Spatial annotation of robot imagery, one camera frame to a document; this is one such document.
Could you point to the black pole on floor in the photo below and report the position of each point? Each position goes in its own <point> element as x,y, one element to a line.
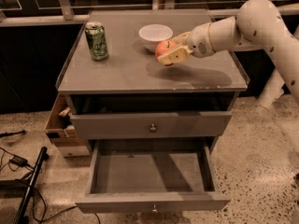
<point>30,186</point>

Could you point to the cardboard box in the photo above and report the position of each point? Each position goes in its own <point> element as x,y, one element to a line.
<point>62,133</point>

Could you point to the white diagonal pipe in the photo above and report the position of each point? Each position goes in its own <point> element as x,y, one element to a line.
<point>283,50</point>

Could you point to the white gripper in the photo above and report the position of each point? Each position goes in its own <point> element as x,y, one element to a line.
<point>198,41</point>

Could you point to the grey top drawer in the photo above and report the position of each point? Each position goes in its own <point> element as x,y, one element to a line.
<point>150,125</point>

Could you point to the grey drawer cabinet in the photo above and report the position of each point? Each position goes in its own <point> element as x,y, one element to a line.
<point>130,80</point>

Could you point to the white ceramic bowl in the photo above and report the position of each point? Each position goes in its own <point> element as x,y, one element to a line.
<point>151,35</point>

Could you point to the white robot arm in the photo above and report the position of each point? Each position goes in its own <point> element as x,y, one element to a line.
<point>257,25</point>

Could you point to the green soda can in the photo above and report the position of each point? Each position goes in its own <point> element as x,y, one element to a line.
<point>96,39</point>

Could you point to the grey open middle drawer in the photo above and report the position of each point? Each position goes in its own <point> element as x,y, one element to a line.
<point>151,175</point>

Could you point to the black power adapter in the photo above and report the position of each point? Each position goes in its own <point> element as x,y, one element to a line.
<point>17,160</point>

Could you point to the red apple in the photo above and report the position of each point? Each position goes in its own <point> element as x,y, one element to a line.
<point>161,51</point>

